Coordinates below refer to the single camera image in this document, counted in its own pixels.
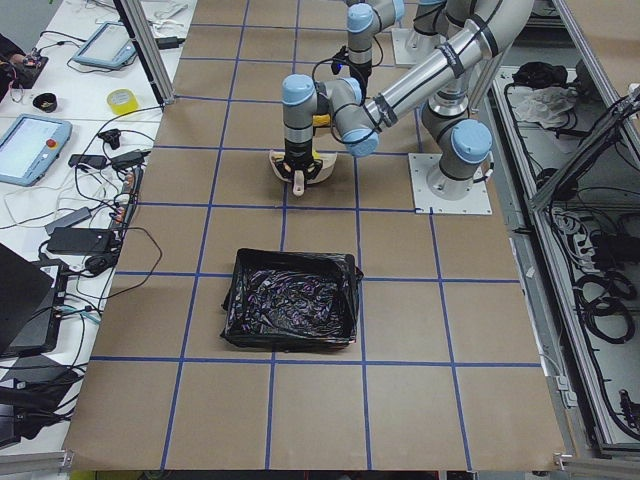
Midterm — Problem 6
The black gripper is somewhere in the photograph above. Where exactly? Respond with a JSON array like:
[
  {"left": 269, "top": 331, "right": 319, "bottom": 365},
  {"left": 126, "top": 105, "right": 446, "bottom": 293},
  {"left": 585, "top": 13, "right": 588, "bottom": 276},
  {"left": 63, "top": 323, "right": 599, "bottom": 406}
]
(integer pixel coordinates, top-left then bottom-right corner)
[{"left": 282, "top": 144, "right": 320, "bottom": 181}]

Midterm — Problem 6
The yellow toy lemon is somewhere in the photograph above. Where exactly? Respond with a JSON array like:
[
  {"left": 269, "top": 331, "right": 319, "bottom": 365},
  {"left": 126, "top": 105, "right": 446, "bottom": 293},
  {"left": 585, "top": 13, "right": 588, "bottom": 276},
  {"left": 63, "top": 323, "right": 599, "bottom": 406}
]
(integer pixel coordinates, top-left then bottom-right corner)
[{"left": 312, "top": 114, "right": 331, "bottom": 128}]

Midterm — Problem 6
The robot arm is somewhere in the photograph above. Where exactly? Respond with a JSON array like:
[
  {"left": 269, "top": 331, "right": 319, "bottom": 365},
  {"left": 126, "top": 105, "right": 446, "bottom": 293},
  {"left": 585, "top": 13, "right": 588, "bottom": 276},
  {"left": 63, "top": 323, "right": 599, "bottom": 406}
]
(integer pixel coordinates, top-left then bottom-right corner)
[
  {"left": 331, "top": 0, "right": 405, "bottom": 97},
  {"left": 270, "top": 1, "right": 531, "bottom": 195}
]

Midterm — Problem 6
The black lined trash bin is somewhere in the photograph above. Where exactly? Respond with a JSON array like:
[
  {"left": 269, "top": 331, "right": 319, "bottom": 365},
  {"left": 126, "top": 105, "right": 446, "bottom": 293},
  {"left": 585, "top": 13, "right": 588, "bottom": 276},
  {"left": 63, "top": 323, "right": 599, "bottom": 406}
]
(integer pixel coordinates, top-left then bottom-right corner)
[{"left": 221, "top": 248, "right": 363, "bottom": 351}]

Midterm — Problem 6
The power strip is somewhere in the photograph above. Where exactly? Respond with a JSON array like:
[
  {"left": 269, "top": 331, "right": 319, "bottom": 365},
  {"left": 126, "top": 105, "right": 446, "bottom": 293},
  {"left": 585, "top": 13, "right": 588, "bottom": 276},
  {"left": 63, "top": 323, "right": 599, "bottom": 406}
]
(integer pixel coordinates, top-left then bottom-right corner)
[{"left": 109, "top": 166, "right": 144, "bottom": 231}]

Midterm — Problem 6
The yellow tape roll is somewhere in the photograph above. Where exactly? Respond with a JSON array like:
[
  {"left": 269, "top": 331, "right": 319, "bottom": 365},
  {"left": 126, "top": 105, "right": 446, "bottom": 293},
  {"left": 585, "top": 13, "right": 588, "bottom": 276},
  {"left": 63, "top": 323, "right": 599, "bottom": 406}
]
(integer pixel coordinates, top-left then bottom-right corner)
[{"left": 106, "top": 88, "right": 139, "bottom": 116}]

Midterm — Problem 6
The far teach pendant tablet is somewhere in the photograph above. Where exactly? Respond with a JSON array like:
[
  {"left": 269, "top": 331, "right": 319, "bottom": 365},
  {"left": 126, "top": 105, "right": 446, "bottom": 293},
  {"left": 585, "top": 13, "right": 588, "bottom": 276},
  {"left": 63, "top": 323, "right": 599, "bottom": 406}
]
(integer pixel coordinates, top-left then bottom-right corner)
[{"left": 71, "top": 21, "right": 137, "bottom": 70}]

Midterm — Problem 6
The teach pendant tablet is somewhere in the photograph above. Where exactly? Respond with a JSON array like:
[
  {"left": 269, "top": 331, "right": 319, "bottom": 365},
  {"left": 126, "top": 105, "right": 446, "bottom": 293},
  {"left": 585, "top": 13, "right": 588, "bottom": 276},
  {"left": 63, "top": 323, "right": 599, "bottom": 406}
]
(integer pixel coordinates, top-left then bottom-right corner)
[
  {"left": 1, "top": 114, "right": 73, "bottom": 187},
  {"left": 71, "top": 21, "right": 137, "bottom": 70}
]

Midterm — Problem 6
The black computer mouse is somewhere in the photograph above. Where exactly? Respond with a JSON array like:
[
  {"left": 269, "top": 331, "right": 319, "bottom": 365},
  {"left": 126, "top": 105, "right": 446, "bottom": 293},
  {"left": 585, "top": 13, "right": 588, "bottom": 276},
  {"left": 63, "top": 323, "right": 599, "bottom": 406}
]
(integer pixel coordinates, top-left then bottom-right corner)
[{"left": 84, "top": 253, "right": 118, "bottom": 276}]

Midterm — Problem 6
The black power adapter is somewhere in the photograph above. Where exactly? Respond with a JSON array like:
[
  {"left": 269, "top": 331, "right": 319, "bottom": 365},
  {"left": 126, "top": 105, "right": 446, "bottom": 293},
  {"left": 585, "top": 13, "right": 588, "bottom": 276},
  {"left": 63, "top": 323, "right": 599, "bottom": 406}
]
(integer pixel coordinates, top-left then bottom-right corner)
[{"left": 47, "top": 227, "right": 116, "bottom": 255}]

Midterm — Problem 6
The crumpled white cloth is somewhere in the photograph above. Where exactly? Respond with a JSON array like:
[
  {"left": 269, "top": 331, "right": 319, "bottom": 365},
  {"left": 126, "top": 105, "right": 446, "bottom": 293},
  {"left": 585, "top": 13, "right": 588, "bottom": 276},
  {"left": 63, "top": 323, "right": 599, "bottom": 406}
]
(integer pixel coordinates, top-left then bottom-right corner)
[{"left": 514, "top": 86, "right": 577, "bottom": 129}]

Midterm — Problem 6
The black small bowl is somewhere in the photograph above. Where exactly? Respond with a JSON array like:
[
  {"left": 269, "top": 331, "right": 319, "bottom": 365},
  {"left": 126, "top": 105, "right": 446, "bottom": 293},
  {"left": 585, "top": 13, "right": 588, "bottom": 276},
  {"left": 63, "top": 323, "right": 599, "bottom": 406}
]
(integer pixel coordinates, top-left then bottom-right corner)
[{"left": 32, "top": 92, "right": 58, "bottom": 113}]

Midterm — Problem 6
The near teach pendant tablet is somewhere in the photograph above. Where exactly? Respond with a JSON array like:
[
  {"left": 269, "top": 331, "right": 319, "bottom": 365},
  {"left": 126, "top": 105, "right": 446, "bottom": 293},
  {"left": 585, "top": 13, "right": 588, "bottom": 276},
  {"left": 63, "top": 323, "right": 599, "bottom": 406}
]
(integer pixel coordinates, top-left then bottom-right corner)
[{"left": 1, "top": 114, "right": 73, "bottom": 187}]

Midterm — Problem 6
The black laptop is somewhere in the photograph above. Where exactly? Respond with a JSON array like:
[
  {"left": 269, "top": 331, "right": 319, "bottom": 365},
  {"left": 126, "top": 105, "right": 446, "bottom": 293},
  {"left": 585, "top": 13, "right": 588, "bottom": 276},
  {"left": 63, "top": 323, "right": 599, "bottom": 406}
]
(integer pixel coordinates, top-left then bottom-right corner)
[{"left": 1, "top": 246, "right": 69, "bottom": 358}]

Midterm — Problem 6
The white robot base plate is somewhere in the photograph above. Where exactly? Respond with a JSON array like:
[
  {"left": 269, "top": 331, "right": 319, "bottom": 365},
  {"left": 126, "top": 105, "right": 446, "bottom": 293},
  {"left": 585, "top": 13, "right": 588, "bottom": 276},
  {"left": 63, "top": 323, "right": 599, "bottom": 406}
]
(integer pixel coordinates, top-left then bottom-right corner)
[{"left": 408, "top": 153, "right": 492, "bottom": 215}]

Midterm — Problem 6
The aluminium frame post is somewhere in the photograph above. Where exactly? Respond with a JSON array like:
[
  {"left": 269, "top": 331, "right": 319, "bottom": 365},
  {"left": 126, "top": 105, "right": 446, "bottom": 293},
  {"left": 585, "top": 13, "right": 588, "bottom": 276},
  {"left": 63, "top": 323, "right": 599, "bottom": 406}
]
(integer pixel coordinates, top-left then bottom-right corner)
[{"left": 114, "top": 0, "right": 175, "bottom": 108}]

